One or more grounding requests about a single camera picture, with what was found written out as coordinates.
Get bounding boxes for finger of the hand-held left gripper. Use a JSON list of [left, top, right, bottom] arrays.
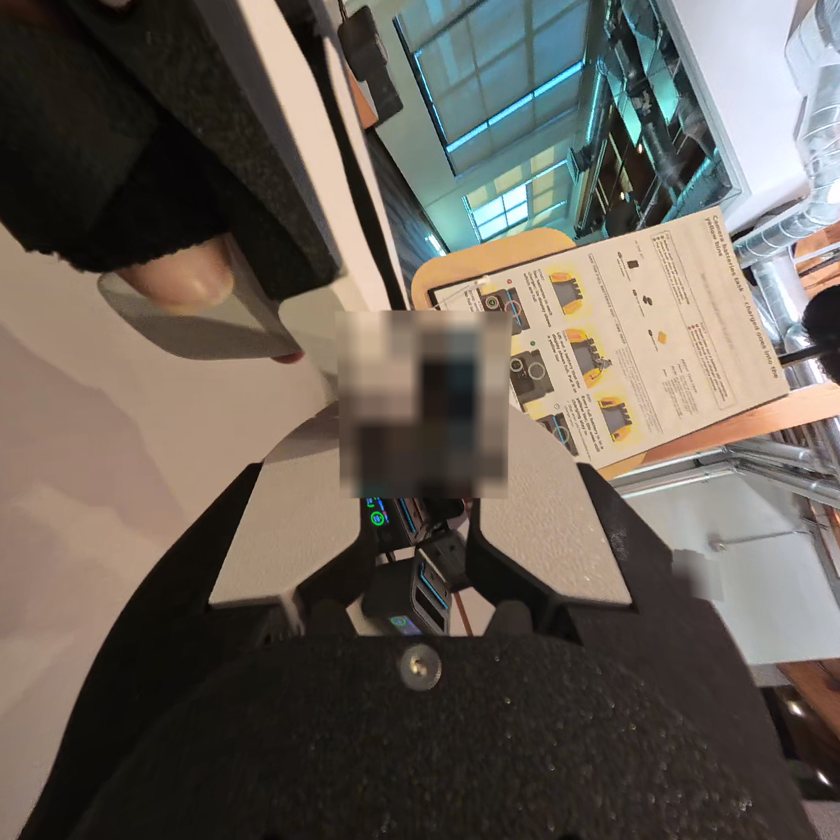
[[97, 235, 304, 362]]

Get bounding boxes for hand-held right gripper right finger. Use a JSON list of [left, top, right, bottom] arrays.
[[467, 408, 634, 630]]

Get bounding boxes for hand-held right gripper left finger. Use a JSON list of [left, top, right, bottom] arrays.
[[209, 400, 387, 631]]

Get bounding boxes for black battery charger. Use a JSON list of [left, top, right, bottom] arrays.
[[361, 535, 455, 639], [363, 497, 470, 553]]

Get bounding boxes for person's left hand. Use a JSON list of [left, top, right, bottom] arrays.
[[121, 236, 236, 307]]

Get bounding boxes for black power adapter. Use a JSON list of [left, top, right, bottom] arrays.
[[338, 7, 404, 129]]

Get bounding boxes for printed instruction sheet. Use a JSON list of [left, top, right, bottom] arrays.
[[430, 209, 790, 470]]

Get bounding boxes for silver air duct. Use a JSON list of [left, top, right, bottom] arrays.
[[734, 0, 840, 408]]

